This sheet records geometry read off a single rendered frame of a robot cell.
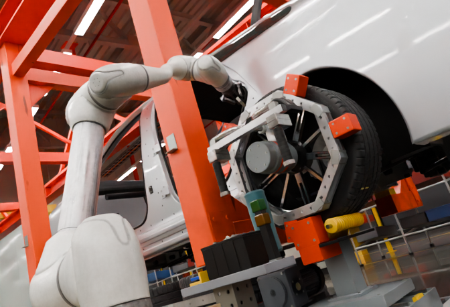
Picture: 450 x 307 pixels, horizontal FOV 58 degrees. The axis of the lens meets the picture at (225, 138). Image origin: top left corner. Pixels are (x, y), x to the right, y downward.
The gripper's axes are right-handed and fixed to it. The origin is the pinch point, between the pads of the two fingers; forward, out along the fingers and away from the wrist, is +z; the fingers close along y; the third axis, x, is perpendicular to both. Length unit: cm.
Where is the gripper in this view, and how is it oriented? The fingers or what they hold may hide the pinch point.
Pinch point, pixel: (240, 102)
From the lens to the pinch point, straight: 208.2
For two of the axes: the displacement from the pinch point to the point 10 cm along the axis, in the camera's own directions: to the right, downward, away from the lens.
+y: 7.3, -6.8, -0.9
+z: 4.2, 3.4, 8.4
